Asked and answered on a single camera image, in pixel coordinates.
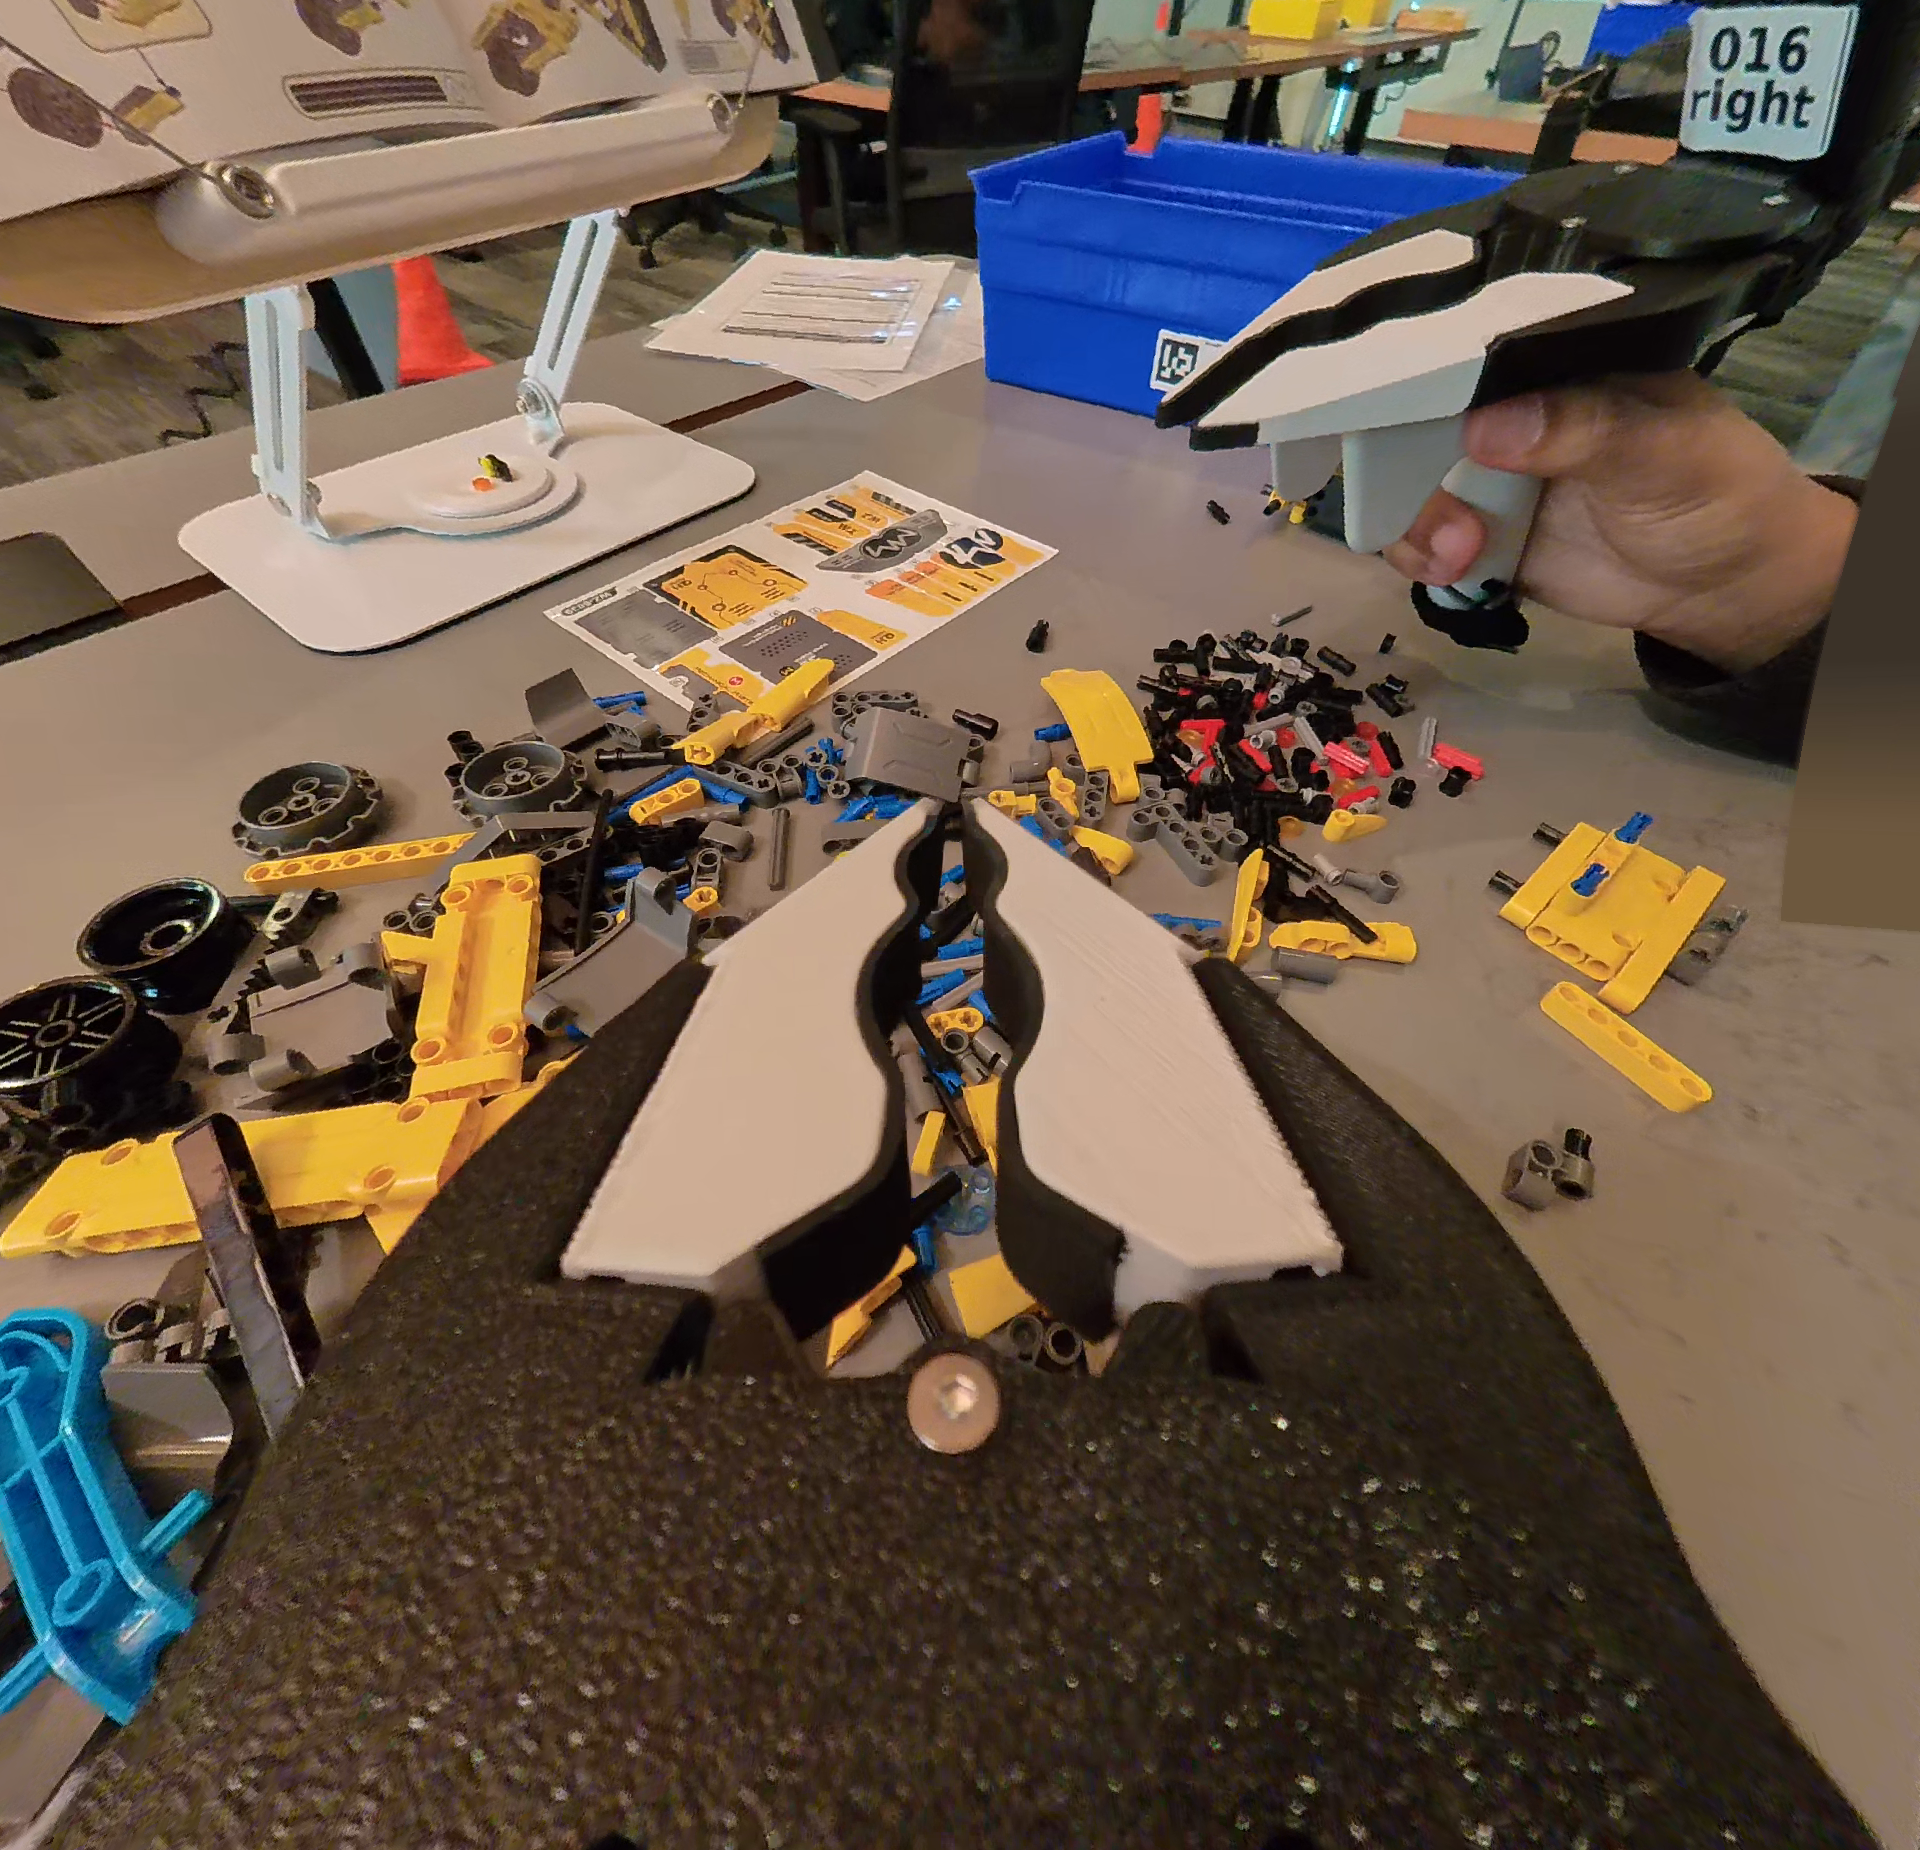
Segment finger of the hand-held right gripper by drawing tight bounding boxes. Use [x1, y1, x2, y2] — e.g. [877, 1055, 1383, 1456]
[1159, 212, 1502, 424]
[1186, 272, 1638, 508]

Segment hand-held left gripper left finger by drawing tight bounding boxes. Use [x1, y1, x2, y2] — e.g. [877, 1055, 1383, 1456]
[554, 799, 950, 1338]

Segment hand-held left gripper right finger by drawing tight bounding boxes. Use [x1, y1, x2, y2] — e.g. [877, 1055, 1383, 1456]
[959, 799, 1345, 1345]

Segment person's right hand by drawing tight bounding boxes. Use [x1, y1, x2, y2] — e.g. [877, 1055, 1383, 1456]
[1377, 369, 1863, 678]

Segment wooden background desk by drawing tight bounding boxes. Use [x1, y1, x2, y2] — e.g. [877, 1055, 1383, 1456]
[1085, 22, 1480, 89]

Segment blue storage bin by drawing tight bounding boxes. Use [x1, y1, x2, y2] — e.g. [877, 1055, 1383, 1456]
[969, 134, 1515, 418]

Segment pile of toy building pieces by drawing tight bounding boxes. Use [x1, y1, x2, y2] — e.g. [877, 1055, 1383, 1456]
[0, 667, 1420, 1428]

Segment pile of red black pins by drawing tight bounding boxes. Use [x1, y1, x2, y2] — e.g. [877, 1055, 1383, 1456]
[1141, 611, 1489, 850]

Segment yellow curved panel piece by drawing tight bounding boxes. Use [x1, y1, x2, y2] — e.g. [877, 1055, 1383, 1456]
[1039, 667, 1159, 775]

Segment grey toy wheel hub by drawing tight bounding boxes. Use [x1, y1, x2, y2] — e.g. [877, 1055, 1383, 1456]
[452, 741, 591, 825]
[230, 758, 389, 852]

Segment grey panel piece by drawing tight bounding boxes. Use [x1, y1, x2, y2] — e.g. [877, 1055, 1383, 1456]
[853, 718, 977, 805]

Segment yellow beam piece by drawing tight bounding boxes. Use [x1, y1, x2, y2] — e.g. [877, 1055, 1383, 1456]
[1540, 975, 1715, 1107]

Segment black office chair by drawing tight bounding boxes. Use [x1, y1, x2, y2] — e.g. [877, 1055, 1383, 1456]
[790, 81, 977, 252]

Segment yellow brick assembly blue pins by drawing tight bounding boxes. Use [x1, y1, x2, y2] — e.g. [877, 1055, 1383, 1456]
[1495, 817, 1746, 1011]

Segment yellow grey sticker sheet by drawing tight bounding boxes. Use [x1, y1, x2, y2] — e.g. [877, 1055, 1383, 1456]
[539, 467, 1056, 689]

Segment clear plastic bags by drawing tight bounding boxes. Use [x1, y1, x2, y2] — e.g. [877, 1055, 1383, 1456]
[646, 248, 987, 377]

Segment black toy wheel rim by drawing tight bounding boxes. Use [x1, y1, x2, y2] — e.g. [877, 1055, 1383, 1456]
[85, 877, 261, 1011]

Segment black spoked toy wheel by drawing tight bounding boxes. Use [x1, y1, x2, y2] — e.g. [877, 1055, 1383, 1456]
[0, 975, 171, 1124]

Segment white book stand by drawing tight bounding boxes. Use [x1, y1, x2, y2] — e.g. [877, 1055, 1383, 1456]
[0, 89, 756, 658]

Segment blue plastic frame piece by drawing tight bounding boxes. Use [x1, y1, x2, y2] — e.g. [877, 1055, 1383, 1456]
[0, 1304, 210, 1731]

